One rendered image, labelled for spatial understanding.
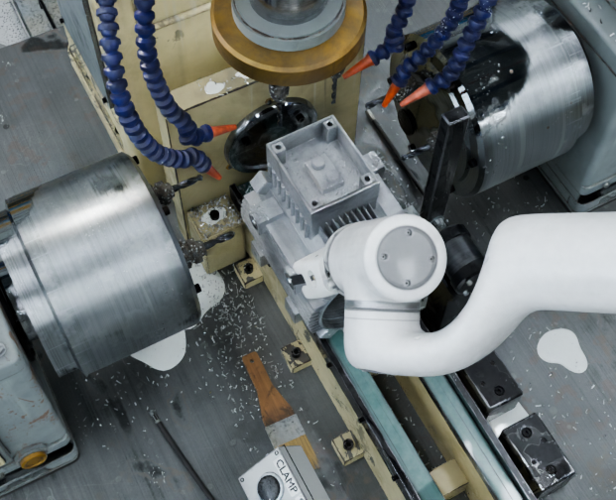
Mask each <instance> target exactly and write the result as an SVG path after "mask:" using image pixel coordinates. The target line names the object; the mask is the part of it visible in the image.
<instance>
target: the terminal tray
mask: <svg viewBox="0 0 616 500"><path fill-rule="evenodd" d="M328 144H329V145H328ZM327 145H328V147H327ZM334 147H336V148H338V149H336V148H334ZM326 148H328V149H327V150H325V149H326ZM331 148H332V150H330V149H331ZM340 148H341V150H342V154H341V150H340ZM329 150H330V151H329ZM266 151H267V163H268V176H269V177H270V178H271V179H272V183H273V188H277V195H281V201H282V202H286V209H289V208H290V209H291V216H295V223H300V231H303V230H304V237H305V238H309V240H312V239H313V238H314V237H315V236H316V235H317V234H318V231H319V227H321V228H322V230H324V228H325V223H326V222H327V224H328V225H329V226H330V225H331V220H332V219H334V221H335V222H337V217H338V215H339V216H340V217H341V219H343V214H344V212H346V214H347V215H348V216H349V212H350V210H351V209H352V211H353V212H354V213H355V210H356V207H358V208H359V210H360V211H361V208H362V205H364V207H365V208H366V209H367V205H368V203H369V204H370V205H371V207H372V208H373V209H376V203H377V198H378V194H379V187H380V181H379V180H378V178H377V177H376V175H375V174H374V172H373V171H372V170H371V168H370V167H369V165H368V164H367V162H366V161H365V159H364V158H363V157H362V155H361V154H360V152H359V151H358V149H357V148H356V147H355V145H354V144H353V142H352V141H351V139H350V138H349V136H348V135H347V134H346V132H345V131H344V129H343V128H342V126H341V125H340V123H339V122H338V121H337V119H336V118H335V116H334V115H333V114H332V115H330V116H328V117H325V118H323V119H321V120H319V121H316V122H314V123H312V124H310V125H308V126H306V127H304V128H302V129H299V130H297V131H295V132H293V133H290V134H288V135H286V136H284V137H281V138H279V139H277V140H274V141H272V142H270V143H268V144H266ZM323 152H325V153H323ZM292 153H293V155H292V157H291V159H290V156H291V154H292ZM314 155H316V157H315V156H314ZM333 155H334V156H333ZM340 158H341V159H340ZM342 158H343V159H345V160H342ZM295 159H297V161H298V162H297V163H295V162H296V160H295ZM344 161H346V165H345V163H344ZM339 163H341V164H340V165H341V166H340V165H339ZM285 164H286V165H285ZM343 166H345V167H344V169H343V168H342V169H340V168H341V167H343ZM286 167H291V168H290V169H289V168H286ZM353 168H354V169H353ZM347 169H348V171H347ZM352 169H353V171H354V170H355V171H354V173H353V172H352V171H351V170H352ZM292 171H294V172H296V173H299V174H298V175H297V176H296V174H295V173H293V172H292ZM300 171H301V172H302V173H300ZM350 171H351V174H350V173H348V172H350ZM356 171H358V177H357V175H356ZM352 173H353V174H352ZM308 174H309V175H308ZM348 174H349V175H348ZM303 175H304V178H303ZM300 177H301V179H300V180H299V178H300ZM345 178H346V179H345ZM348 178H349V180H348ZM358 179H359V180H358ZM313 182H314V184H313ZM355 182H356V185H355V186H353V185H354V184H355ZM300 183H301V184H300ZM357 185H358V186H357ZM304 186H305V187H304ZM342 187H343V189H344V190H343V189H342ZM348 187H349V189H348ZM298 188H300V189H298ZM306 188H307V190H306ZM356 188H357V189H356ZM338 189H339V191H338V195H336V192H337V190H338ZM307 191H308V193H307ZM341 192H343V195H341ZM345 192H346V193H345ZM348 192H349V193H348ZM324 194H325V196H324ZM304 196H305V197H304ZM311 196H315V197H311ZM323 203H325V205H323Z"/></svg>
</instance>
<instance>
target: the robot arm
mask: <svg viewBox="0 0 616 500"><path fill-rule="evenodd" d="M446 260H447V259H446V249H445V245H444V242H443V240H442V238H441V236H440V234H439V233H438V231H437V230H436V229H435V228H434V226H433V225H431V224H430V223H429V222H428V221H426V220H425V219H423V218H421V217H418V216H415V215H411V214H397V215H392V216H386V217H381V218H376V219H371V220H366V221H360V222H355V223H351V224H347V225H345V226H342V227H341V228H339V229H338V230H336V231H335V232H334V233H333V234H332V235H331V236H330V238H329V239H328V241H327V243H326V245H325V247H323V248H321V249H319V250H316V251H314V252H313V253H309V254H308V255H307V256H305V257H304V258H303V259H301V260H299V261H297V262H295V264H294V266H293V269H294V270H295V272H296V273H295V274H293V275H292V276H290V279H291V281H292V283H293V285H299V284H304V283H306V284H307V285H306V286H303V293H304V295H305V297H306V298H308V299H319V298H325V297H329V296H333V295H336V294H342V295H343V296H344V298H345V310H344V351H345V355H346V358H347V360H348V361H349V363H350V364H351V365H352V366H354V367H355V368H357V369H360V370H362V371H364V372H371V373H377V374H389V375H393V376H396V375H400V376H415V377H429V376H440V375H445V374H449V373H453V372H456V371H459V370H461V369H464V368H466V367H468V366H470V365H472V364H474V363H476V362H477V361H479V360H481V359H482V358H484V357H485V356H487V355H488V354H490V353H491V352H492V351H493V350H494V349H496V348H497V347H498V346H499V345H500V344H501V343H502V342H503V341H504V340H505V339H506V338H507V337H508V336H509V335H510V334H511V333H512V332H513V331H514V330H515V328H516V327H517V326H518V325H519V324H520V323H521V321H522V320H523V319H524V318H525V317H526V316H527V315H529V314H530V313H533V312H535V311H565V312H583V313H616V211H611V212H578V213H539V214H523V215H516V216H512V217H509V218H507V219H505V220H504V221H502V222H501V223H500V224H499V225H498V226H497V228H496V229H495V231H494V233H493V235H492V237H491V240H490V243H489V246H488V249H487V252H486V255H485V259H484V262H483V265H482V268H481V271H480V274H479V277H478V280H477V283H476V285H475V287H474V290H473V292H472V294H471V296H470V298H469V300H468V302H467V304H466V305H465V307H464V308H463V310H462V311H461V312H460V314H459V315H458V316H457V317H456V318H455V319H454V320H453V321H452V322H451V323H450V324H449V325H447V326H446V327H444V328H443V329H441V330H439V331H436V332H424V331H423V330H422V329H421V326H420V312H418V311H420V310H421V300H422V298H424V297H426V296H427V295H429V294H430V293H431V292H432V291H433V290H434V289H435V288H436V287H437V286H438V284H439V283H440V281H441V279H442V277H443V275H444V272H445V268H446Z"/></svg>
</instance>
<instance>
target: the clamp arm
mask: <svg viewBox="0 0 616 500"><path fill-rule="evenodd" d="M469 117H470V116H469V114H468V113H467V111H466V110H465V109H464V107H463V106H461V105H460V106H458V107H455V108H453V109H451V110H449V111H446V112H444V113H442V114H441V116H440V117H439V126H438V131H437V136H436V140H435V145H434V149H433V154H432V158H431V167H430V171H429V176H428V180H427V185H426V186H425V194H424V199H423V203H422V208H421V212H422V213H421V212H420V213H421V214H420V217H421V218H423V219H425V220H426V221H428V222H429V223H432V222H433V224H434V225H438V224H439V221H438V220H437V219H438V218H439V220H440V221H441V222H444V221H443V220H444V213H445V209H446V206H447V202H448V198H449V194H450V190H451V186H452V183H453V179H454V175H455V171H456V167H457V163H458V160H459V156H460V152H461V148H462V144H463V140H464V137H465V133H466V129H467V125H468V121H469Z"/></svg>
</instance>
